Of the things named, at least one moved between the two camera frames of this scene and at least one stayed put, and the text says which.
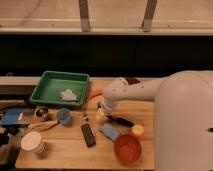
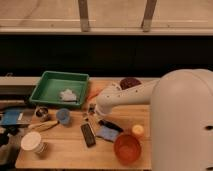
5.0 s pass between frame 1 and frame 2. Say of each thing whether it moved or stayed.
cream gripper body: moved
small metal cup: stayed
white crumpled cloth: stayed
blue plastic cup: stayed
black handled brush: moved
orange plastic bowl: stayed
